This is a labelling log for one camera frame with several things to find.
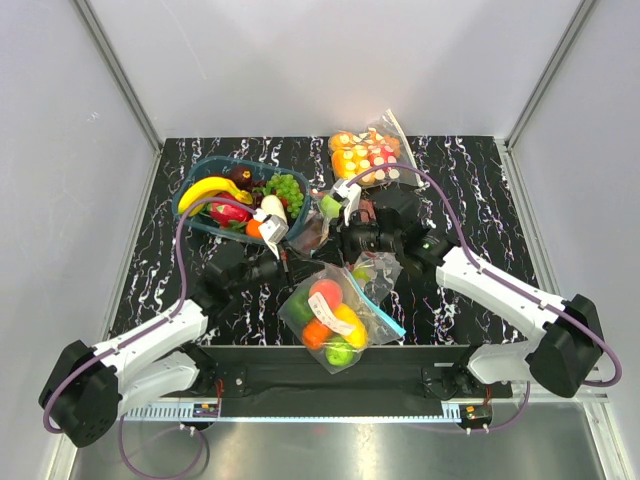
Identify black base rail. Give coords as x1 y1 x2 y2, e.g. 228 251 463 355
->
154 344 516 419

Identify sliced fruit zip bag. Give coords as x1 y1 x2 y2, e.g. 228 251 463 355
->
328 109 424 189

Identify green grapes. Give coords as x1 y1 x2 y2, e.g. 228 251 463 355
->
264 174 304 219

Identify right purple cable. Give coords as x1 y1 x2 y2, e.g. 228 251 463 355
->
347 162 624 389

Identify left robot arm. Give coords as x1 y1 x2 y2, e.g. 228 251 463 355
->
38 243 320 448

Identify yellow banana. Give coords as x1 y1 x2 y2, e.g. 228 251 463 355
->
177 176 253 214

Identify white eggplant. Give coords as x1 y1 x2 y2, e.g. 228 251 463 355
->
260 195 287 222

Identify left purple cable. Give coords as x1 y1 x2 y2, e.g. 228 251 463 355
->
40 199 264 435

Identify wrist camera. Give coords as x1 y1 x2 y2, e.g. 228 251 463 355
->
253 208 288 245
331 179 362 226

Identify teal plastic basket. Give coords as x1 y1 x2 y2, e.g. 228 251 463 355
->
171 156 311 245

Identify purple cable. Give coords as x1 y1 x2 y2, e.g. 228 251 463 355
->
40 199 264 435
347 162 624 389

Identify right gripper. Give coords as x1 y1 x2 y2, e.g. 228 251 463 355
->
312 206 401 269

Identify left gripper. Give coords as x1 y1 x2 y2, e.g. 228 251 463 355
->
229 239 325 296

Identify green apple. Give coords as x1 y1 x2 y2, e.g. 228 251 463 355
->
319 195 342 221

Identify black marble mat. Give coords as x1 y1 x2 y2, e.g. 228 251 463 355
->
110 136 536 347

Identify vegetable zip bag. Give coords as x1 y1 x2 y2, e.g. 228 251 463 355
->
288 190 401 305

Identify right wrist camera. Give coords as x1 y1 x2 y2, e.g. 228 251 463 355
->
331 179 362 226

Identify red dragon fruit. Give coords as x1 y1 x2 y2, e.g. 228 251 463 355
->
208 202 252 229

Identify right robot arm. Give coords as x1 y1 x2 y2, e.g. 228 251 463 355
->
333 190 604 398

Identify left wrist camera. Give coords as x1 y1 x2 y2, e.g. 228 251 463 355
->
253 208 288 245

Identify orange in basket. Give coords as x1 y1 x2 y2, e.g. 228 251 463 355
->
245 219 262 239

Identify dark mangosteen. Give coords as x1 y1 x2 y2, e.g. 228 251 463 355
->
228 165 253 190

